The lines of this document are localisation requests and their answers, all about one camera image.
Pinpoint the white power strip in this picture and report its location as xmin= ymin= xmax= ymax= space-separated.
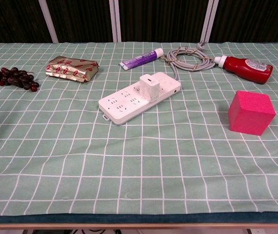
xmin=98 ymin=71 xmax=181 ymax=127

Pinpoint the white plug adapter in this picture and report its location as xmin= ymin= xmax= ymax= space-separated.
xmin=139 ymin=74 xmax=160 ymax=102

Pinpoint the green white checked tablecloth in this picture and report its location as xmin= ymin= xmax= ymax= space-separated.
xmin=0 ymin=41 xmax=278 ymax=224

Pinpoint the purple white toothpaste tube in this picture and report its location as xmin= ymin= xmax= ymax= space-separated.
xmin=119 ymin=48 xmax=164 ymax=71

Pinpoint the gold red snack packet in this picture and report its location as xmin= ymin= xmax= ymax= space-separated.
xmin=45 ymin=55 xmax=99 ymax=84

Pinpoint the pink foam cube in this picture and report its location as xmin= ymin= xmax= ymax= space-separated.
xmin=228 ymin=90 xmax=277 ymax=136

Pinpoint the red ketchup bottle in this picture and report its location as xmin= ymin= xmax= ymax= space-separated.
xmin=214 ymin=55 xmax=274 ymax=85

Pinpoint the dark red grape bunch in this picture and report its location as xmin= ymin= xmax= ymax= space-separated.
xmin=0 ymin=67 xmax=40 ymax=92

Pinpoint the grey coiled power cord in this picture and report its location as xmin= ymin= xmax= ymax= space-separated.
xmin=162 ymin=42 xmax=217 ymax=80

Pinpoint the white metal frame post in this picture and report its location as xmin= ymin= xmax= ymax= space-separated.
xmin=108 ymin=0 xmax=122 ymax=42
xmin=38 ymin=0 xmax=59 ymax=43
xmin=199 ymin=0 xmax=219 ymax=44

